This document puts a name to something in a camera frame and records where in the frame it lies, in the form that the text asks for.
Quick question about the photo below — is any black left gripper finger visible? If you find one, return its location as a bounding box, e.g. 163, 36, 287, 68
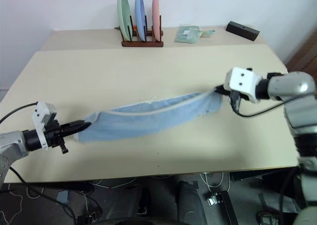
64, 120, 91, 130
64, 127, 88, 137

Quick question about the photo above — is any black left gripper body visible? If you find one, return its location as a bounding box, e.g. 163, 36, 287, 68
42, 119, 69, 155

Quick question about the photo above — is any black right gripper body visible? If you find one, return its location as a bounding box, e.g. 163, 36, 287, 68
222, 86, 250, 102

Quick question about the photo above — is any light blue towel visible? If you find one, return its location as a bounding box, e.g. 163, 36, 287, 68
74, 91, 224, 145

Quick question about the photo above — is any folded green cloth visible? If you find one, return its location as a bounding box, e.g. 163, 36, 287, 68
174, 25, 216, 44

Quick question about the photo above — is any black rectangular box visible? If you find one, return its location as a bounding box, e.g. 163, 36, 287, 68
225, 20, 261, 42

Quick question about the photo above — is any small grey-blue block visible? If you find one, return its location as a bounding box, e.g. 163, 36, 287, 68
56, 190, 69, 203

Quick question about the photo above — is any brown wooden plate rack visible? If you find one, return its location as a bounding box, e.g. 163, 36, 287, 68
114, 13, 165, 48

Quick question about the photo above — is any pink plate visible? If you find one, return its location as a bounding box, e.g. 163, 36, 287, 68
151, 0, 162, 42

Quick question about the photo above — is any blue plate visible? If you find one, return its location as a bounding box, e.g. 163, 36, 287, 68
134, 0, 147, 42

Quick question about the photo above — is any black metal bar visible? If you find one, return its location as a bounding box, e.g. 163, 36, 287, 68
218, 190, 239, 225

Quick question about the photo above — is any dark rounded shape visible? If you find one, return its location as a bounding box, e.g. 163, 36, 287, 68
176, 180, 208, 225

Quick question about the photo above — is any green plate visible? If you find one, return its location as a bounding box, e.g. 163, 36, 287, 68
116, 0, 132, 41

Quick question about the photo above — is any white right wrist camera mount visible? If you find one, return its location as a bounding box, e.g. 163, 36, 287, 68
223, 66, 263, 104

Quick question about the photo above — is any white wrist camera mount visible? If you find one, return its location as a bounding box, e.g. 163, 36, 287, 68
223, 66, 263, 104
32, 101, 58, 151

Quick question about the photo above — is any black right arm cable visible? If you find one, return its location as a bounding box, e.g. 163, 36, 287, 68
230, 91, 288, 117

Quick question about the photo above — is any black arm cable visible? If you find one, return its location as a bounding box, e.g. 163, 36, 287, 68
0, 103, 38, 124
230, 91, 288, 117

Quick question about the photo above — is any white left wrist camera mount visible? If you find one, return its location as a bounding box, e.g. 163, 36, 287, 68
32, 101, 58, 151

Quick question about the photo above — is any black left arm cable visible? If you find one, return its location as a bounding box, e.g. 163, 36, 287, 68
0, 103, 38, 124

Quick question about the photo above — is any white thin cable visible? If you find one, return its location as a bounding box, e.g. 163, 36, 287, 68
199, 171, 231, 194
0, 184, 47, 222

